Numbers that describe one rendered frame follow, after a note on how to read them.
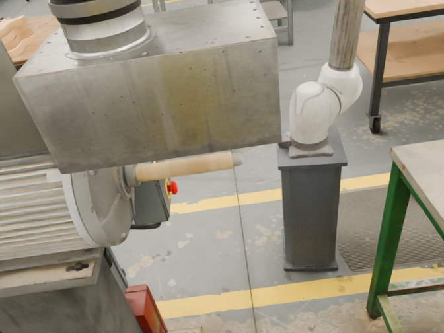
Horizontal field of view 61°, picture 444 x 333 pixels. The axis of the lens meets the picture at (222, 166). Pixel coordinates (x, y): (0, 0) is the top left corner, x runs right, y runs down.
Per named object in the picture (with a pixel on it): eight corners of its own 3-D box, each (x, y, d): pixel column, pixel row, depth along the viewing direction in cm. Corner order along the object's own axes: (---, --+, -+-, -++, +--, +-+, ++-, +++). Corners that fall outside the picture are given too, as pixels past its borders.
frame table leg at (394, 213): (369, 322, 170) (400, 166, 115) (365, 310, 174) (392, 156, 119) (381, 320, 170) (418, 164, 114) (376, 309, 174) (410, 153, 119)
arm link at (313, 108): (281, 136, 160) (279, 89, 147) (307, 117, 169) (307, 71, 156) (314, 149, 150) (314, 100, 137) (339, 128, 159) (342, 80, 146)
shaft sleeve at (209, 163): (139, 166, 73) (141, 182, 73) (134, 164, 70) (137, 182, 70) (230, 152, 73) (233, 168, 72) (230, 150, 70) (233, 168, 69)
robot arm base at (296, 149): (277, 135, 172) (276, 124, 168) (327, 131, 169) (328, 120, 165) (279, 159, 158) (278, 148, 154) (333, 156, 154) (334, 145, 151)
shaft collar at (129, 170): (129, 164, 74) (132, 187, 74) (122, 162, 70) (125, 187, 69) (139, 162, 74) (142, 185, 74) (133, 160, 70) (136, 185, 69)
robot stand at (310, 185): (281, 230, 219) (275, 129, 175) (330, 228, 215) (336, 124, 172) (283, 271, 197) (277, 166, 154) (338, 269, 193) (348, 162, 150)
